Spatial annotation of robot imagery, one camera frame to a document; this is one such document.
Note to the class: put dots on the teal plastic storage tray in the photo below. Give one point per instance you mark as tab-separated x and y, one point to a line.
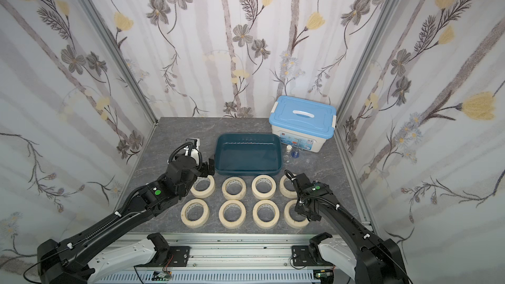
248	154

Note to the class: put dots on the aluminium rail frame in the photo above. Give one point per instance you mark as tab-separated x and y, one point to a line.
237	258

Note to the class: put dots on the glass flask with stopper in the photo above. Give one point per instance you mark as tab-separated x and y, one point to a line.
287	154

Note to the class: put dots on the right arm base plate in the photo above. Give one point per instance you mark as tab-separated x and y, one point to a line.
305	256

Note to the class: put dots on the cream tape roll seven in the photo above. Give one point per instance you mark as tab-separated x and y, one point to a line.
232	214

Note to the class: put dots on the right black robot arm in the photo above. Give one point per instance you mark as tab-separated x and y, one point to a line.
367	258

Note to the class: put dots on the small circuit board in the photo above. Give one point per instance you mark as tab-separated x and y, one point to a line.
161	276

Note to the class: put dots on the cream tape roll five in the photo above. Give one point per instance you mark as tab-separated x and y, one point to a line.
287	188

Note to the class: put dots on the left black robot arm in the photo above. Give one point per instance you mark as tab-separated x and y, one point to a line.
82	257

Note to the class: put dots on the cream tape roll eight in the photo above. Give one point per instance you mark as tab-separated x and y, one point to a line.
290	220

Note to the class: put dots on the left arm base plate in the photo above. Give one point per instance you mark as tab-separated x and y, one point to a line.
171	257

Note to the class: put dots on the cream tape roll four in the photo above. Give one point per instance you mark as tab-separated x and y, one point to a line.
263	187

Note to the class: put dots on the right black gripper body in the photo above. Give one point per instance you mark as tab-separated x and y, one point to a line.
299	183

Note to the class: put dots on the cream tape roll two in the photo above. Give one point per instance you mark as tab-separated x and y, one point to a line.
266	214

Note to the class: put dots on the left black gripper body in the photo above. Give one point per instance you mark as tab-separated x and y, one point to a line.
196	172

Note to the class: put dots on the cream tape roll six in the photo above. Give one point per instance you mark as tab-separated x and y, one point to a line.
195	213

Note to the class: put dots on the cream tape roll three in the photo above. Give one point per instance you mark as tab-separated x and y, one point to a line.
234	188

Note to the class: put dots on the cream tape roll one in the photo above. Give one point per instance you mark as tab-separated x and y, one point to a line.
203	187

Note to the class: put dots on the white box with blue lid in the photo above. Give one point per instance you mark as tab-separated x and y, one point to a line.
301	123

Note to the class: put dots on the glass cylinder with blue base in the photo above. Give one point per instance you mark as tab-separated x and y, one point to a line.
295	152

